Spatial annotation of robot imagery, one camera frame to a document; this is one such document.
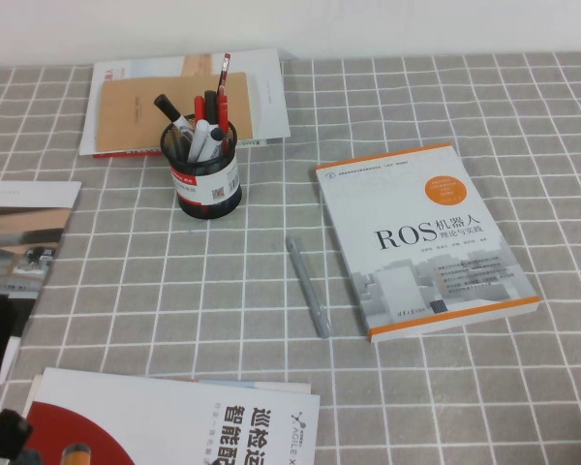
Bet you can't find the black mesh pen holder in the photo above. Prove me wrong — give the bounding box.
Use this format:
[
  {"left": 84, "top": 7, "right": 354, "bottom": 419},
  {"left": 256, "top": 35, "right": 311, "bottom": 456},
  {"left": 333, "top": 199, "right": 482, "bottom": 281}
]
[{"left": 160, "top": 113, "right": 243, "bottom": 222}]

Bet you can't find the grey pen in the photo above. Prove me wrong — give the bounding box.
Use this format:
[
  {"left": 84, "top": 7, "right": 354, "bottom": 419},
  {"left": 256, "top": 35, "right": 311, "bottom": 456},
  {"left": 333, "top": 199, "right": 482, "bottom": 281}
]
[{"left": 284, "top": 234, "right": 334, "bottom": 339}]

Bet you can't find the small white card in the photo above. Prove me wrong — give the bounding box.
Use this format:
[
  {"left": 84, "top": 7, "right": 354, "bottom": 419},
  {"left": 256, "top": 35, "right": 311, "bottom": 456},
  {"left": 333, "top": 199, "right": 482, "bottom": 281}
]
[{"left": 0, "top": 335, "right": 22, "bottom": 385}]

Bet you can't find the photo-printed brochure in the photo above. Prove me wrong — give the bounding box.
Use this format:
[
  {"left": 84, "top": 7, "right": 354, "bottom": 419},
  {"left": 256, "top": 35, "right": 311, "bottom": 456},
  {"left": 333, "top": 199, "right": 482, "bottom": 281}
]
[{"left": 0, "top": 180, "right": 82, "bottom": 340}]

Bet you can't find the red white AgileX brochure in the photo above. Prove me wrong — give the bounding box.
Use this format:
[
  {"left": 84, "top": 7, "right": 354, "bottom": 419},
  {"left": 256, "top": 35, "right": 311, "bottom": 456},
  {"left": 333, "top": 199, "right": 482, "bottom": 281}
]
[{"left": 21, "top": 366, "right": 321, "bottom": 465}]

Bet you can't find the red-edged book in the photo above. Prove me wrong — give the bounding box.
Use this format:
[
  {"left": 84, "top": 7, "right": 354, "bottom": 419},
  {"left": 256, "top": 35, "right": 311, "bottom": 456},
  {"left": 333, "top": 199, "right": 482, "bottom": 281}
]
[{"left": 92, "top": 147, "right": 164, "bottom": 160}]

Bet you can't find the brown paper notebook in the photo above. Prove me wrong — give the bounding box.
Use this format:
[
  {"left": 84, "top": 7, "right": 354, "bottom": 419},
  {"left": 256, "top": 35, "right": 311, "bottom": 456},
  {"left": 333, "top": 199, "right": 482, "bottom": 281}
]
[{"left": 95, "top": 72, "right": 256, "bottom": 154}]

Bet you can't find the white paper sheet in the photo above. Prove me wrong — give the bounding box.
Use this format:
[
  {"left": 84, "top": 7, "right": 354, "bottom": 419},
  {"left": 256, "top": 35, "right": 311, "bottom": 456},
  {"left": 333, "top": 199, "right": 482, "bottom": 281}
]
[{"left": 193, "top": 377, "right": 313, "bottom": 396}]

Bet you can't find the small black-capped white marker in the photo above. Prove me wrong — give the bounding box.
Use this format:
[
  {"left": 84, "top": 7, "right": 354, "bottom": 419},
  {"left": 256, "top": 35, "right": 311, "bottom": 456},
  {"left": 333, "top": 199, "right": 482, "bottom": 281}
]
[{"left": 205, "top": 127, "right": 227, "bottom": 159}]

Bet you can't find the tall black marker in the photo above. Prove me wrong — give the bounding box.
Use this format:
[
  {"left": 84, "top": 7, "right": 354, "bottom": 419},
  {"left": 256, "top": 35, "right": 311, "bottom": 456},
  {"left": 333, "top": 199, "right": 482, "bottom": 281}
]
[{"left": 203, "top": 90, "right": 219, "bottom": 128}]

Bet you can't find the thin red pencil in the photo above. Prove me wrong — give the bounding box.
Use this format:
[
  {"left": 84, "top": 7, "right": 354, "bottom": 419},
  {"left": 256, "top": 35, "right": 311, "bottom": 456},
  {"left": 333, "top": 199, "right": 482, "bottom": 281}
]
[{"left": 217, "top": 52, "right": 233, "bottom": 98}]

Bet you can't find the stack of books with brown cover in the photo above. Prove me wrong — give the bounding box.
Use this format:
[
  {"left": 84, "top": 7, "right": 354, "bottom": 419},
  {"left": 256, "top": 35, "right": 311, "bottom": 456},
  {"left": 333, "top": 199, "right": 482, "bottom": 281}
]
[{"left": 79, "top": 46, "right": 291, "bottom": 157}]

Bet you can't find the grey checkered tablecloth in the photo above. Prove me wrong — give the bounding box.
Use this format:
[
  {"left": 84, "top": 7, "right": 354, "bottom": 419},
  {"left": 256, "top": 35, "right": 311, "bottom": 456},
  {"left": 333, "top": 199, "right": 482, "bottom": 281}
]
[{"left": 0, "top": 47, "right": 581, "bottom": 465}]

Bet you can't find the white orange ROS book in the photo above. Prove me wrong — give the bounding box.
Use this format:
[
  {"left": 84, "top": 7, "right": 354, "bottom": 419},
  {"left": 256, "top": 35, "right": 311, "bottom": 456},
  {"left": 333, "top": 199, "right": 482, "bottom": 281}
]
[{"left": 313, "top": 142, "right": 541, "bottom": 344}]

